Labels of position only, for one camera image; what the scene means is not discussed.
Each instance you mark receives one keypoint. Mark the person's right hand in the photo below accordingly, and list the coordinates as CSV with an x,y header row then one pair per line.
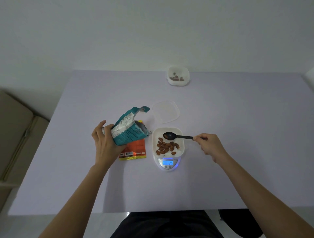
x,y
212,146

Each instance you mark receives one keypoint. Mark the beige sofa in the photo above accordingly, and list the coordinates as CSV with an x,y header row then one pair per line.
x,y
14,132

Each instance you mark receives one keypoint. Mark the person's black clothing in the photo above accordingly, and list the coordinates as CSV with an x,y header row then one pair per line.
x,y
166,225

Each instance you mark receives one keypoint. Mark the teal roasted almonds bag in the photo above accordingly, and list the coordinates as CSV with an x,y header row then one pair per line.
x,y
127,132

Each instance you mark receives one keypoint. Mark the white square plastic container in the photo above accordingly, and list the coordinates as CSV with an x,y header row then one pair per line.
x,y
178,83
181,149

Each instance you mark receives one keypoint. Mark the white kitchen scale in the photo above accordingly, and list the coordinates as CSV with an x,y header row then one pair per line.
x,y
168,168

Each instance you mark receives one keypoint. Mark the person's left hand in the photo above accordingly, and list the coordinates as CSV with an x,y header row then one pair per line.
x,y
105,149

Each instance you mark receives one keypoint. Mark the person's right forearm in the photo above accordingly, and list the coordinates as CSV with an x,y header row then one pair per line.
x,y
262,196

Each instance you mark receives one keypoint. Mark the orange salted almonds bag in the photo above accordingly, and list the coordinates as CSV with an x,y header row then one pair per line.
x,y
135,150

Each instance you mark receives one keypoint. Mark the person's left forearm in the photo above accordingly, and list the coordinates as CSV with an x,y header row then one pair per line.
x,y
73,203

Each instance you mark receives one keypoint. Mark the black plastic spoon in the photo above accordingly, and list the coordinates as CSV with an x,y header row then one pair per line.
x,y
182,137

